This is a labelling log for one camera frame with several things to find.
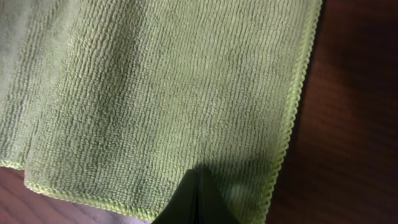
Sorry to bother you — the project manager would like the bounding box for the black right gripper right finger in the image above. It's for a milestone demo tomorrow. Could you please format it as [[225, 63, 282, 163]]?
[[197, 169, 239, 224]]

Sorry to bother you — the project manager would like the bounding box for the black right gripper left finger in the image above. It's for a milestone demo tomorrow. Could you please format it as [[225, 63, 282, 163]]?
[[152, 169, 197, 224]]

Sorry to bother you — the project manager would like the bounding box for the green microfiber cloth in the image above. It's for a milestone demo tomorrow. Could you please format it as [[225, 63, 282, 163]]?
[[1, 0, 322, 223]]

